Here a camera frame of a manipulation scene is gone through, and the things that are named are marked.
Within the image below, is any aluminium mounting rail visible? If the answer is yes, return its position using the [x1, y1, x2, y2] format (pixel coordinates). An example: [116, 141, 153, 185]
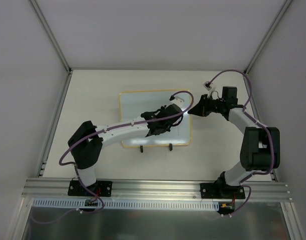
[22, 177, 293, 202]

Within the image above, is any right aluminium frame post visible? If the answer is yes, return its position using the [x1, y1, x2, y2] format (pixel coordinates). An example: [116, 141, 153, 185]
[244, 0, 293, 75]

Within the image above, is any aluminium frame post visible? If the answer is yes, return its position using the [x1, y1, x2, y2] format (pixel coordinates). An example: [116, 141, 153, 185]
[244, 0, 293, 75]
[28, 0, 72, 74]

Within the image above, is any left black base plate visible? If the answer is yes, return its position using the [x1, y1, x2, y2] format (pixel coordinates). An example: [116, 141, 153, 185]
[67, 180, 113, 197]

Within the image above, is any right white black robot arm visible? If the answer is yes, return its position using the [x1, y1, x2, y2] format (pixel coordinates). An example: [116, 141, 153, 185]
[188, 86, 280, 200]

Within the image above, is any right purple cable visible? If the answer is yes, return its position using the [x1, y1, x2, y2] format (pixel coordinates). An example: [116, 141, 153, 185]
[209, 69, 276, 221]

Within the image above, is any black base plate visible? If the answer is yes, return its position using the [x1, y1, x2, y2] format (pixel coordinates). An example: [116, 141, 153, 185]
[200, 182, 245, 200]
[67, 180, 113, 197]

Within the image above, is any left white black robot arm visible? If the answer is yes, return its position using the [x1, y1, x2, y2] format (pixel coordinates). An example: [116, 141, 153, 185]
[68, 102, 183, 196]

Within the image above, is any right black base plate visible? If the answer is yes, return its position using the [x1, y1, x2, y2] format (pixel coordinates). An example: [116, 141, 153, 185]
[200, 182, 245, 200]

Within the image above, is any left aluminium frame post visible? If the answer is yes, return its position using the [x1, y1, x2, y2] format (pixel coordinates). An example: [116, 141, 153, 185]
[28, 0, 72, 74]

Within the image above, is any white slotted cable duct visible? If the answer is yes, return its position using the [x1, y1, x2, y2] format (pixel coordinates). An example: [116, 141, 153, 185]
[32, 198, 219, 211]

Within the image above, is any purple cable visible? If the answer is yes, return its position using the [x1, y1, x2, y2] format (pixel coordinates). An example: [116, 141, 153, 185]
[30, 90, 195, 225]
[209, 69, 276, 221]

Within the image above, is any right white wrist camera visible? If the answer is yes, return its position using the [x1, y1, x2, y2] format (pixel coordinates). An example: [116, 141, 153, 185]
[203, 81, 216, 92]

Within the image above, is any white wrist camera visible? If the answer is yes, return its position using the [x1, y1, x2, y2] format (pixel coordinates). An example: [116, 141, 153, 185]
[169, 95, 185, 104]
[203, 81, 216, 92]

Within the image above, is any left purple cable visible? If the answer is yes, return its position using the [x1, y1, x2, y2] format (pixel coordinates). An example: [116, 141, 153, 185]
[30, 90, 195, 225]

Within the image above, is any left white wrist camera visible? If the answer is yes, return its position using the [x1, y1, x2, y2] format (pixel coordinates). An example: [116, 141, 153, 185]
[169, 95, 185, 104]

